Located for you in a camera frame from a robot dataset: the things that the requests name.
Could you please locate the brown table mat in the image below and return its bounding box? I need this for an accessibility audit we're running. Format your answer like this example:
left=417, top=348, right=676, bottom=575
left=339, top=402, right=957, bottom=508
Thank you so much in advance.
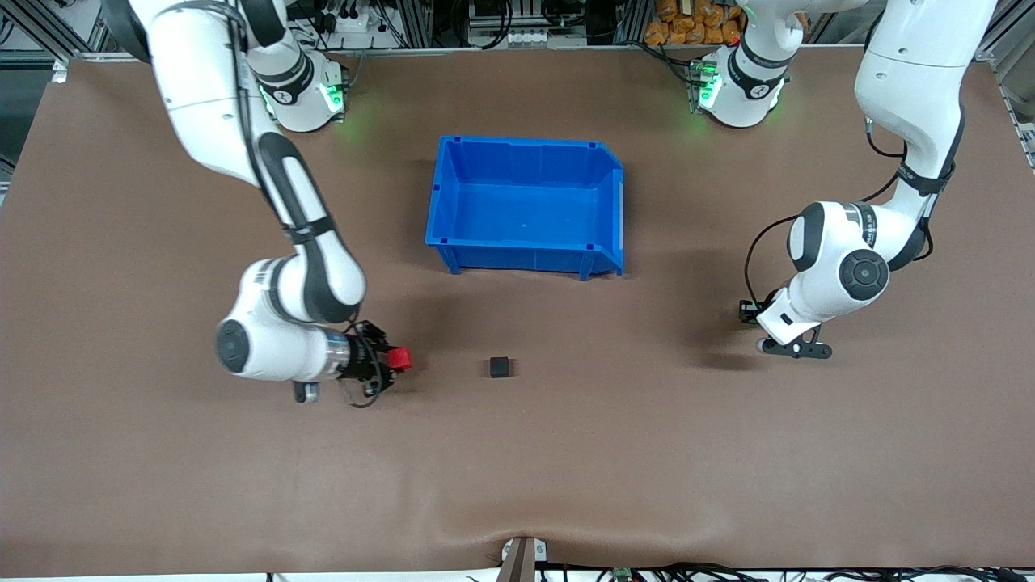
left=0, top=47, right=1035, bottom=576

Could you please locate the blue plastic storage bin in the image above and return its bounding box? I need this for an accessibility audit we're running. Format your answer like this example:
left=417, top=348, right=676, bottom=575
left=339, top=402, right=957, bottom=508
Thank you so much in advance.
left=425, top=135, right=626, bottom=281

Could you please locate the metal table clamp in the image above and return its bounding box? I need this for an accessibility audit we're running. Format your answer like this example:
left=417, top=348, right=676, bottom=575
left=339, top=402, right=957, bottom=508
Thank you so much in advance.
left=496, top=535, right=551, bottom=582

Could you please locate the orange mesh bag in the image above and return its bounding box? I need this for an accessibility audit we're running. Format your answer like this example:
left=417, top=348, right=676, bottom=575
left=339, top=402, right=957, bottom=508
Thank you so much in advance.
left=644, top=0, right=745, bottom=46

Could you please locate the white power strip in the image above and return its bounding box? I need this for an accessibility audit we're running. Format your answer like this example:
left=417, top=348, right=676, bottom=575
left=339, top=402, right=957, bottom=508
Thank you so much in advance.
left=318, top=6, right=382, bottom=36

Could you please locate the aluminium frame rail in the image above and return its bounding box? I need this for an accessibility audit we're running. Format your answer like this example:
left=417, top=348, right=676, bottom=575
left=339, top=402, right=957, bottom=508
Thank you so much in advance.
left=69, top=44, right=870, bottom=62

